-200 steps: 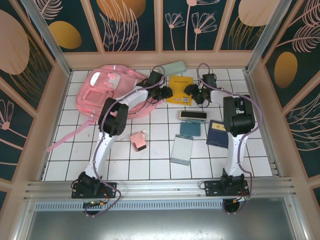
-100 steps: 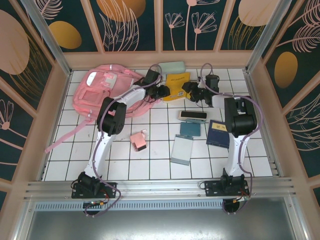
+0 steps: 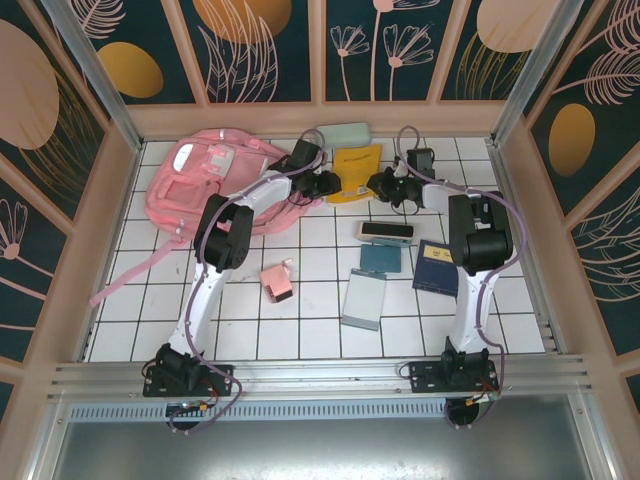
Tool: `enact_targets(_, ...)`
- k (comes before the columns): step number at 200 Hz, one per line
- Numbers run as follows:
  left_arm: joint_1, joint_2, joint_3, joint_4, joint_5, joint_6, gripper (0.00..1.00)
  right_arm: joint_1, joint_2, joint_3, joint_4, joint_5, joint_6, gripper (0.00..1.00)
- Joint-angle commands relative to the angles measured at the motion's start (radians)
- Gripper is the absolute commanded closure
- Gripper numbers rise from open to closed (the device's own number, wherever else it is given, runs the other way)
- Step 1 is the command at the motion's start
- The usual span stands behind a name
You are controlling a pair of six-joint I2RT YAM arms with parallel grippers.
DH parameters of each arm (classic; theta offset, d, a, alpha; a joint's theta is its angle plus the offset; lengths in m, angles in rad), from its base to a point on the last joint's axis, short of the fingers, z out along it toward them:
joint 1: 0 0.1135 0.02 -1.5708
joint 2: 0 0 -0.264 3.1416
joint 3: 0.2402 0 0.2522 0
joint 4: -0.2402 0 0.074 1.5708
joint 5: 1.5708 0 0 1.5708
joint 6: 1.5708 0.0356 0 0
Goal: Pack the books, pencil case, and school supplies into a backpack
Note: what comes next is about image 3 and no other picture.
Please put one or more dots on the small teal notebook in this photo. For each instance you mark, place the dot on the small teal notebook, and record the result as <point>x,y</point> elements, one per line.
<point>380,258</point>

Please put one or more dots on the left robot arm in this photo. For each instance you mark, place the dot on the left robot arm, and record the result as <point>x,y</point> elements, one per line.
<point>200,310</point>

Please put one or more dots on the narrow navy book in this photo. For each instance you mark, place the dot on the narrow navy book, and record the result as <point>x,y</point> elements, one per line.
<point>432,275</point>

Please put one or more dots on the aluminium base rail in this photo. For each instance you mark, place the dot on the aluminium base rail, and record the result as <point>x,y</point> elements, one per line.
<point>320,372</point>

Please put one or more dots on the pink cube box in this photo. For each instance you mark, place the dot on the pink cube box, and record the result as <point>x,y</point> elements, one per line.
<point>275,280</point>

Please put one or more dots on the pink backpack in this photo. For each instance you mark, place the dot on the pink backpack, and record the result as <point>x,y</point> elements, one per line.
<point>200,170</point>

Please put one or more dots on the grey white notebook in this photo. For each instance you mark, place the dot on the grey white notebook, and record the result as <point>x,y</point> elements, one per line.
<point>364,300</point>

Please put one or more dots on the mint green case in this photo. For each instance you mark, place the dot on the mint green case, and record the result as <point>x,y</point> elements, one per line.
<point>345,134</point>

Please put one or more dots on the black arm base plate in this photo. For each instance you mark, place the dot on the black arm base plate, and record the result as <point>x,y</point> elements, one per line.
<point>422,377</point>
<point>220,377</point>

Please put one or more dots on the aluminium side rail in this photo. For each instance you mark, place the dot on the aluminium side rail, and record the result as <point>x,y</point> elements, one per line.
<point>525,250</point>

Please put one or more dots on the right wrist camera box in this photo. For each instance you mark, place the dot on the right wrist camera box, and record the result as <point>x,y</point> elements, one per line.
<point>398,169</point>

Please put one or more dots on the yellow book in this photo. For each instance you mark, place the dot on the yellow book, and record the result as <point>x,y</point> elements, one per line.
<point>352,170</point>

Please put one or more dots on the clear plastic ruler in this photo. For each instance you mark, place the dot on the clear plastic ruler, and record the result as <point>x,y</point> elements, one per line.
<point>530,70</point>

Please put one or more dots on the grey metal panel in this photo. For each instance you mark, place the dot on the grey metal panel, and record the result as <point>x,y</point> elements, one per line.
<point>320,455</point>

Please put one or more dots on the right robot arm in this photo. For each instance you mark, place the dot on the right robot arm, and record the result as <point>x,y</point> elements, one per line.
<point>470,310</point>

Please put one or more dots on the aluminium corner post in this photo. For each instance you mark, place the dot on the aluminium corner post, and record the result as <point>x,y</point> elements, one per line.
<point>107,95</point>

